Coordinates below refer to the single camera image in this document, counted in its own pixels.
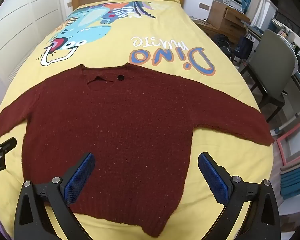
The dark red knit sweater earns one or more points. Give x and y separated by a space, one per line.
115 117

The pink frame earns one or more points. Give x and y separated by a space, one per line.
282 152

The yellow dinosaur printed blanket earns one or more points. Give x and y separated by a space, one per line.
170 27

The stack of folded teal cloths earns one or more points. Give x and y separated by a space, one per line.
296 180

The black bag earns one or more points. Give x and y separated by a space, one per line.
222 42

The dark blue bag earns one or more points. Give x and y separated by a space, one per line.
243 47

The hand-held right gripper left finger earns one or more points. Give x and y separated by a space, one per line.
76 182

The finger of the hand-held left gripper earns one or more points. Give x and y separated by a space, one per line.
7 145

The wooden bedside table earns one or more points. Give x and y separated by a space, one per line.
202 26

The white wardrobe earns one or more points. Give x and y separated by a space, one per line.
27 17

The wall switch plate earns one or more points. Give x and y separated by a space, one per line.
204 6

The wooden drawer cabinet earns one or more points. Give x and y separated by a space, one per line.
217 12

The grey green chair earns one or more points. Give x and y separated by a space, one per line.
270 55

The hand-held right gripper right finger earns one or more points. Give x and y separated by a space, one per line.
213 180

